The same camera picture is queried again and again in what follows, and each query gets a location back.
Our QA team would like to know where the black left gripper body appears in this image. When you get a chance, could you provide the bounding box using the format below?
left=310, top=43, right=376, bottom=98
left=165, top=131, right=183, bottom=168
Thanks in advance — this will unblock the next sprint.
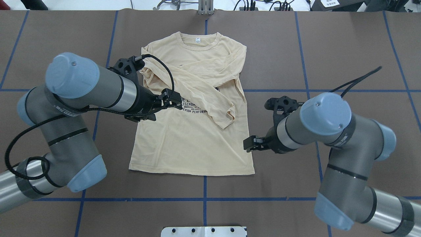
left=107, top=56, right=161, bottom=122

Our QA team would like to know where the cream long-sleeve printed shirt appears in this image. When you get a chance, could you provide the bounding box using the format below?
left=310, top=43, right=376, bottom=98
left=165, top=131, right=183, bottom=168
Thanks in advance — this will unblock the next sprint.
left=128, top=32, right=255, bottom=176

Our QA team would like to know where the aluminium frame post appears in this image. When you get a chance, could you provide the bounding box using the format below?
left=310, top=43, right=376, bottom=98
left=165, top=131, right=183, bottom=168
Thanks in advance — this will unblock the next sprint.
left=198, top=0, right=214, bottom=15

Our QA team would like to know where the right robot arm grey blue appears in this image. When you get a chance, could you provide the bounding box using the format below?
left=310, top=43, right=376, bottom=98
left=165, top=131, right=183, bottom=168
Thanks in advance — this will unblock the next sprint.
left=243, top=92, right=421, bottom=237

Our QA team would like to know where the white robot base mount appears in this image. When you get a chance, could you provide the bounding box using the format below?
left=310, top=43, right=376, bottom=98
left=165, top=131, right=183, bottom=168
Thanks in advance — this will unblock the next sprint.
left=161, top=225, right=248, bottom=237

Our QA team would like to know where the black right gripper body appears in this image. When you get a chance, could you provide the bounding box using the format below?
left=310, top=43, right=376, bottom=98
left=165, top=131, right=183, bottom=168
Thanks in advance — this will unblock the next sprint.
left=260, top=96, right=304, bottom=154

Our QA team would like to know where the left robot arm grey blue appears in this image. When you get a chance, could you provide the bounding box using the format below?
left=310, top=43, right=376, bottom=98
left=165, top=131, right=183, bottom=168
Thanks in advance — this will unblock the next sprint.
left=1, top=52, right=182, bottom=213

